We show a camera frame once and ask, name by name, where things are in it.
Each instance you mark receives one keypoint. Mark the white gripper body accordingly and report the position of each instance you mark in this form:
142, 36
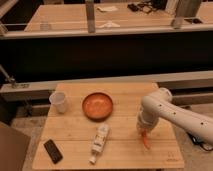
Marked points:
146, 122

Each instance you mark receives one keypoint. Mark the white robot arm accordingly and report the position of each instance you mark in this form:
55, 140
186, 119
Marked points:
158, 104

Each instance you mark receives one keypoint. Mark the orange ceramic bowl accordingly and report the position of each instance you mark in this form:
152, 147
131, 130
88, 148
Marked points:
97, 106

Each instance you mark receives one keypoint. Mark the white squeeze bottle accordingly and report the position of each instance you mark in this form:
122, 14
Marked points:
99, 142

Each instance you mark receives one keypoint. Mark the white plastic cup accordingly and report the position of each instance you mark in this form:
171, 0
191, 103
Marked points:
59, 101

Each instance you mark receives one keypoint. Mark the black smartphone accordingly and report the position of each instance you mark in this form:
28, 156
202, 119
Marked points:
53, 151

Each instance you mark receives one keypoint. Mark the brown cardboard box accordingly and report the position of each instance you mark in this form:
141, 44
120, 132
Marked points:
13, 148

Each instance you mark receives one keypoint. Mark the grey metal post right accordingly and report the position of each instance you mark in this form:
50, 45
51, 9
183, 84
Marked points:
186, 9

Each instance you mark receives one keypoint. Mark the grey metal post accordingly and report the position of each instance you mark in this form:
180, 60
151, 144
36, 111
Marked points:
186, 9
90, 15

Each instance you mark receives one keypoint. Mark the metal clamp bracket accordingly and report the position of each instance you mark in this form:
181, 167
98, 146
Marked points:
11, 79

